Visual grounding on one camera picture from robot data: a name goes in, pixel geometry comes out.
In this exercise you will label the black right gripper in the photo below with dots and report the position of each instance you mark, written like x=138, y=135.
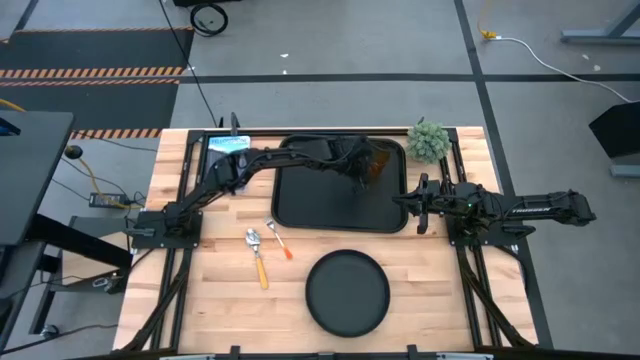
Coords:
x=431, y=197

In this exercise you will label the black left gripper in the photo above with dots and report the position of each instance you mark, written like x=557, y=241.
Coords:
x=356, y=159

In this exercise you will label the amber ribbed cup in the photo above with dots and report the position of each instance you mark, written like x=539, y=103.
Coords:
x=382, y=162

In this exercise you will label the black round plate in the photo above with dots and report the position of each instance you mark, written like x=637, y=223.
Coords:
x=347, y=295

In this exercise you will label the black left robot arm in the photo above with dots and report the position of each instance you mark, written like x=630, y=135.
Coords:
x=280, y=156

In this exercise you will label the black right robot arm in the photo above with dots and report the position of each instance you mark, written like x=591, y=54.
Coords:
x=530, y=210

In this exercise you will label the black rectangular tray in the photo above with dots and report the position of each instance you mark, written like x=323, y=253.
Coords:
x=325, y=205

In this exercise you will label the green artificial plant ball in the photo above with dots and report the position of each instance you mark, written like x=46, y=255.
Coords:
x=427, y=142

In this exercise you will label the grey metal desk foot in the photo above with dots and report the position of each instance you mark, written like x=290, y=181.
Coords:
x=625, y=171
x=600, y=36

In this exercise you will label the black angular panel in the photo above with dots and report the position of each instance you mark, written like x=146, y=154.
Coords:
x=617, y=131

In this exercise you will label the black power adapter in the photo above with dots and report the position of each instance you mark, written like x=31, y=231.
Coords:
x=106, y=200

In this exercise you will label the black hazard-striped floor mat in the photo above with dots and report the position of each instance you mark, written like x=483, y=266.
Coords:
x=100, y=50

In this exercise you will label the black round plug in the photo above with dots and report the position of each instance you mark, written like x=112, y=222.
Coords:
x=73, y=151

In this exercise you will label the black desk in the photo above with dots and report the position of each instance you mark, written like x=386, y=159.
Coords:
x=30, y=175

